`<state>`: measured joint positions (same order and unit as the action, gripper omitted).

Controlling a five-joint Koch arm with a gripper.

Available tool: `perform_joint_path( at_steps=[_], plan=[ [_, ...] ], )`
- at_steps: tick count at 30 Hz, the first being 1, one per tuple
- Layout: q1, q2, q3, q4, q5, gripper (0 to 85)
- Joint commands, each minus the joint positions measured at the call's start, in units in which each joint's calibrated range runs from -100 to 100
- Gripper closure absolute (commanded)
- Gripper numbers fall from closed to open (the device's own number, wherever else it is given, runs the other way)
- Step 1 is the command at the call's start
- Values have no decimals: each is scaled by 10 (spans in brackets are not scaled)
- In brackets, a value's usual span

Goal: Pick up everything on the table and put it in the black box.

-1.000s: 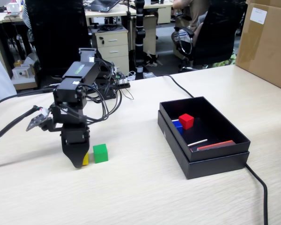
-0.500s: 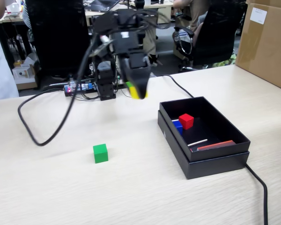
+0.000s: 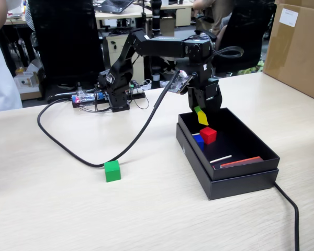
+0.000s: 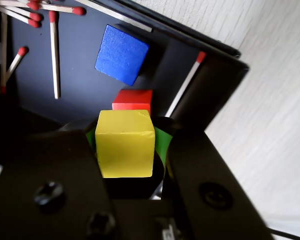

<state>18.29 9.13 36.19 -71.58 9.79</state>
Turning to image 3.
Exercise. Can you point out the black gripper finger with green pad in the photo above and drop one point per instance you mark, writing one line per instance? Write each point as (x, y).
(195, 99)

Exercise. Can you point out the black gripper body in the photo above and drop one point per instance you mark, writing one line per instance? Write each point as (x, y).
(204, 83)

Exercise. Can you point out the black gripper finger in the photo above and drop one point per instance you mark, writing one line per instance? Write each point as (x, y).
(214, 104)

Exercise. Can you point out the yellow cube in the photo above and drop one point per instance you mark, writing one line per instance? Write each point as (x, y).
(202, 118)

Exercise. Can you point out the red cube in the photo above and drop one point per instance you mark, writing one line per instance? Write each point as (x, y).
(208, 134)

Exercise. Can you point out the blue cube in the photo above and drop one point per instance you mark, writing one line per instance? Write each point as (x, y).
(199, 141)

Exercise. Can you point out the green cube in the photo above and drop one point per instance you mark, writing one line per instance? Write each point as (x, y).
(112, 172)

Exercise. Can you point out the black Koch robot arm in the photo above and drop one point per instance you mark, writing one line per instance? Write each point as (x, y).
(162, 48)

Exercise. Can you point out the black cardboard box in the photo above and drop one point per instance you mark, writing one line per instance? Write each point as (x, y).
(246, 171)

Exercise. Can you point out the black open box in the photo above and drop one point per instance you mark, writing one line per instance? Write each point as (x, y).
(243, 188)

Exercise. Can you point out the large brown cardboard box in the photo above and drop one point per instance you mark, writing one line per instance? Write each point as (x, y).
(298, 57)

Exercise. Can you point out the white product box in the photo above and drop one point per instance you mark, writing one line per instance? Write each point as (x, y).
(24, 83)

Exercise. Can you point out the green patterned fabric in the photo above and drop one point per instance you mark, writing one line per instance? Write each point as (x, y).
(251, 69)

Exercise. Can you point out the long white stick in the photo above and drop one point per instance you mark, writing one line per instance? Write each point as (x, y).
(221, 159)

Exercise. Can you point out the flat red block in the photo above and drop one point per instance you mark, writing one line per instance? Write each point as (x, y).
(240, 162)

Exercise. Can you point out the black office chair with armrest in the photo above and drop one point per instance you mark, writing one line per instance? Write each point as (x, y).
(246, 34)

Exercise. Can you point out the seated person khaki trousers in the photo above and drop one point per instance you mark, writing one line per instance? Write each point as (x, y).
(219, 15)

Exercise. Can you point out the beige office desk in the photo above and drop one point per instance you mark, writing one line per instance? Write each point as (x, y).
(183, 15)

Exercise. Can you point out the black cylindrical pole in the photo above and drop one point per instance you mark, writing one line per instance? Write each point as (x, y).
(155, 15)

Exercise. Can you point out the beige drawer cabinet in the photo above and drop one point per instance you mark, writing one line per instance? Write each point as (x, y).
(112, 52)

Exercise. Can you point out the white shipping label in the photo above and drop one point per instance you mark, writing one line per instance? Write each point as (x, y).
(289, 17)

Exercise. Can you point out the controller board with red LED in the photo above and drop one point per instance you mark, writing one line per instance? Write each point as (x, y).
(77, 100)

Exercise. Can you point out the open black laptop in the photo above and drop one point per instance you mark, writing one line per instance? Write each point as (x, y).
(112, 5)

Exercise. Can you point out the black mesh office chair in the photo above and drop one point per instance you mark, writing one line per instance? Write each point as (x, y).
(65, 39)

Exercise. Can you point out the open brown carton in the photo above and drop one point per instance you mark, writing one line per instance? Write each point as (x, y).
(31, 96)

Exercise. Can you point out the person in striped shirt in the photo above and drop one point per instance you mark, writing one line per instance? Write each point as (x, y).
(28, 15)

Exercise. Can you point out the person in white shirt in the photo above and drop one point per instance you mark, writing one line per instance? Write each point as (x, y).
(0, 83)

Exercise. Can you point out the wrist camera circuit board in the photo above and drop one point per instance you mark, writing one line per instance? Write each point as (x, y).
(179, 83)

